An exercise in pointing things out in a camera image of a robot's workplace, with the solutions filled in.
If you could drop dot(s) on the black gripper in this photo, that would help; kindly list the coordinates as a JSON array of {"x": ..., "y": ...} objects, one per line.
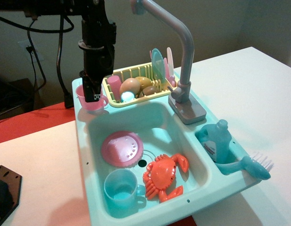
[{"x": 98, "y": 62}]

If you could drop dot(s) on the pink toy cup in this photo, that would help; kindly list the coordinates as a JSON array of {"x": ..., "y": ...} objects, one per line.
[{"x": 91, "y": 106}]

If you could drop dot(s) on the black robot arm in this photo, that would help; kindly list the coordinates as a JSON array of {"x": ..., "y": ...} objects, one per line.
[{"x": 98, "y": 35}]

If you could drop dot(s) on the teal toy sink unit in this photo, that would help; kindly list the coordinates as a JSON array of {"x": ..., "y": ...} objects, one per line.
[{"x": 161, "y": 132}]

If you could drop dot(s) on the blue toy cup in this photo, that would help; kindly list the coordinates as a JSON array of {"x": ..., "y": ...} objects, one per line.
[{"x": 121, "y": 188}]

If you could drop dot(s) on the pink tumbler in rack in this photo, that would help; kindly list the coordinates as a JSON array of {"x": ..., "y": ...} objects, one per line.
[{"x": 115, "y": 84}]

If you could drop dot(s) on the yellow dish rack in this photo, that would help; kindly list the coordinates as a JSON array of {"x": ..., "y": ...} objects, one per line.
[{"x": 142, "y": 70}]

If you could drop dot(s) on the beige toy egg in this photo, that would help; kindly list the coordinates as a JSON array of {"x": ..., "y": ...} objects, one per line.
[{"x": 131, "y": 84}]

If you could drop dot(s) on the yellow toy potato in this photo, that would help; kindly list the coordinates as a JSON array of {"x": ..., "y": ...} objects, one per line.
[{"x": 144, "y": 82}]

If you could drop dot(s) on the brown toy kiwi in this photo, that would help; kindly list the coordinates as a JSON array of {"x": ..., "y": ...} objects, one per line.
[{"x": 150, "y": 90}]

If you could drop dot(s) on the pink toy plate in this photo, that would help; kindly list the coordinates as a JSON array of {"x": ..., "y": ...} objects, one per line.
[{"x": 122, "y": 149}]

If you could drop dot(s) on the teal plate in rack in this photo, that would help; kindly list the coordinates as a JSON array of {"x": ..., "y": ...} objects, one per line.
[{"x": 158, "y": 65}]

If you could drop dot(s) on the pink plate in rack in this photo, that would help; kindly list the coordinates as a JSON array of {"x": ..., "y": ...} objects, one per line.
[{"x": 169, "y": 65}]

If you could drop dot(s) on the dark box in background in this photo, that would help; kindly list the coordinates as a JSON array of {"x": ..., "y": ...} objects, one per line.
[{"x": 18, "y": 97}]

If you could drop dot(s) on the pink utensil in rack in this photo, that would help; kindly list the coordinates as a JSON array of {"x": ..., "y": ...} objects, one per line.
[{"x": 172, "y": 81}]

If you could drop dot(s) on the grey toy faucet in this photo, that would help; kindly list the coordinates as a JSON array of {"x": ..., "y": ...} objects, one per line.
[{"x": 184, "y": 104}]

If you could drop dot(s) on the orange toy crab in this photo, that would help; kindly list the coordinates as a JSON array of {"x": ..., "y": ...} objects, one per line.
[{"x": 161, "y": 173}]

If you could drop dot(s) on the blue toy soap bottle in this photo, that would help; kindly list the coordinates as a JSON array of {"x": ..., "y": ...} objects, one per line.
[{"x": 215, "y": 139}]

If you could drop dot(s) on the blue toy dish brush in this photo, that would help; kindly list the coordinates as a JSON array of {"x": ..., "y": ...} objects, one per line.
[{"x": 257, "y": 165}]

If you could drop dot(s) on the white wall outlet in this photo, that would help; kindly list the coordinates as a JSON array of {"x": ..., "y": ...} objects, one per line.
[{"x": 26, "y": 47}]

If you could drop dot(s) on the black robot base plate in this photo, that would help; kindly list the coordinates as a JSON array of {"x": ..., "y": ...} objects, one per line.
[{"x": 10, "y": 190}]

